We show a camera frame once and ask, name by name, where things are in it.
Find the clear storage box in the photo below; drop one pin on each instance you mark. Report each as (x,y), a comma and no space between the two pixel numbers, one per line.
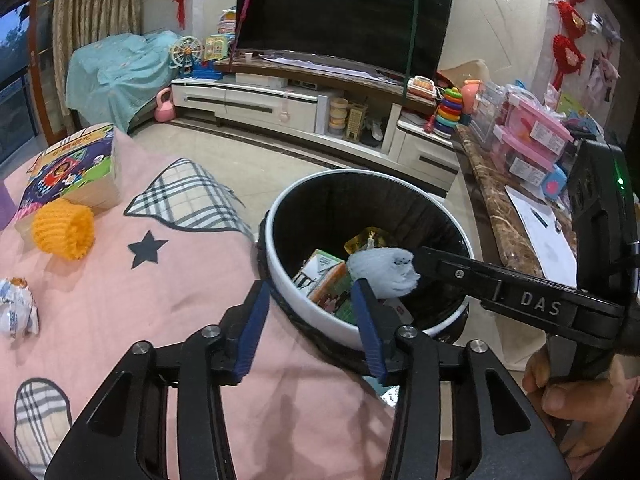
(487,110)

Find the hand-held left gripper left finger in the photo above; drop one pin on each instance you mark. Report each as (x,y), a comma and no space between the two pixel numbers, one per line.
(252,330)

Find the brown marble counter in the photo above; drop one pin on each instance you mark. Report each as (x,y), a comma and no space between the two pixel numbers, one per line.
(495,220)

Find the green white carton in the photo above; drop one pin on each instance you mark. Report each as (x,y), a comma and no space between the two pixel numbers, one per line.
(325,280)

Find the pink kettlebell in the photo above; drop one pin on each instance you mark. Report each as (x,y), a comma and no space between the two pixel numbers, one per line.
(164,107)

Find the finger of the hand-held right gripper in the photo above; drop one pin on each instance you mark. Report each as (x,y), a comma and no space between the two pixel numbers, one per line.
(457,272)

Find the yellow packet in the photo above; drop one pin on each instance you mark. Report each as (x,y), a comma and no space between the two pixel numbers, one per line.
(362,240)

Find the stacked yellow containers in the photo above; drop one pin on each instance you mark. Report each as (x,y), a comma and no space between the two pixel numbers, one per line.
(338,116)

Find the pink printed blanket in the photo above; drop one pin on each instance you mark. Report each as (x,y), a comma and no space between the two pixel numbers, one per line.
(175,290)

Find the pastel toy playset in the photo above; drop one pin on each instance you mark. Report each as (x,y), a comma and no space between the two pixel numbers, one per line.
(226,21)

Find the white flat device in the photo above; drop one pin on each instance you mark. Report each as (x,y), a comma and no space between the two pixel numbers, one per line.
(260,80)

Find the small crumpled white packet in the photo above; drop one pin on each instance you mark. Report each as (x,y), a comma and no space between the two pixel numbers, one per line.
(17,310)

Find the white scrap in bin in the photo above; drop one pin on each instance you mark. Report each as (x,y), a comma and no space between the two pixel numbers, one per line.
(397,312)

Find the colourful cartoon box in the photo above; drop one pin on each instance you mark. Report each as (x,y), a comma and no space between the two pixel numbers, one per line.
(70,170)

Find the white tv cabinet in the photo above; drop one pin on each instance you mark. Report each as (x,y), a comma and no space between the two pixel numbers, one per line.
(250,102)

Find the wooden framed glass door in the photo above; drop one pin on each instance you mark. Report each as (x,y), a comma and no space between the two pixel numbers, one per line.
(20,60)

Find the beige patterned curtain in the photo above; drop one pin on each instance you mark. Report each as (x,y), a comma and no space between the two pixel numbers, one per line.
(95,5)

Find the black bin liner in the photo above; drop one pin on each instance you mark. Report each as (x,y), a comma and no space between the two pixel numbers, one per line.
(380,205)

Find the white round waste bin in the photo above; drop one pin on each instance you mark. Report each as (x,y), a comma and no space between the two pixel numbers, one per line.
(300,305)

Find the wooden slatted holder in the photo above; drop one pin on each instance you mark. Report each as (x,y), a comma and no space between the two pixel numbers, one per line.
(355,122)

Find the white ferris wheel toy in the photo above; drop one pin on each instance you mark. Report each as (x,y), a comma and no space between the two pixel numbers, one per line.
(186,55)

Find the purple box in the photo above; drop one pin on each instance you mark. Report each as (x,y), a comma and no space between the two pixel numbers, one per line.
(6,205)

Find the pink toy storage box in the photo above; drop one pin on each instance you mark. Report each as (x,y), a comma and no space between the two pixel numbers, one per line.
(522,160)
(540,127)

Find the pink toy pot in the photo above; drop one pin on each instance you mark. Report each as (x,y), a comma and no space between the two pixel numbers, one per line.
(471,96)

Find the person's right hand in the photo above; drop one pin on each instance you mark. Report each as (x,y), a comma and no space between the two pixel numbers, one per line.
(590,402)

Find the brown cardboard piece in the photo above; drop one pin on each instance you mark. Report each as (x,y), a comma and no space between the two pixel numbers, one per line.
(465,72)

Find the teal covered furniture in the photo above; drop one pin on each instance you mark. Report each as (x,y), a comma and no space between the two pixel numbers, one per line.
(115,75)

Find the black flat television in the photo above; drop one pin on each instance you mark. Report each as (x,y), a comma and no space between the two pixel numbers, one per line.
(340,10)

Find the white paper sheet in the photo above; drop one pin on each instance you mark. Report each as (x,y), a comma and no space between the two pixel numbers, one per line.
(550,255)

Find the colourful toy board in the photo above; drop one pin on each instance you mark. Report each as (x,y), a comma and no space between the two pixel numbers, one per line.
(218,47)

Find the toy cash register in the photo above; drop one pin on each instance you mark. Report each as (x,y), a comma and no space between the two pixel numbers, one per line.
(421,89)

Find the orange foam fruit net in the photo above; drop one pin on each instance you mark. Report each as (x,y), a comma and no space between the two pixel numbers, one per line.
(57,230)

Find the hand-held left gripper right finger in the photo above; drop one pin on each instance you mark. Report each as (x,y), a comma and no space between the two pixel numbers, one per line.
(367,325)

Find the black pen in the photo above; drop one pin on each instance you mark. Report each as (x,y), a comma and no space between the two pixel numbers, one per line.
(540,216)

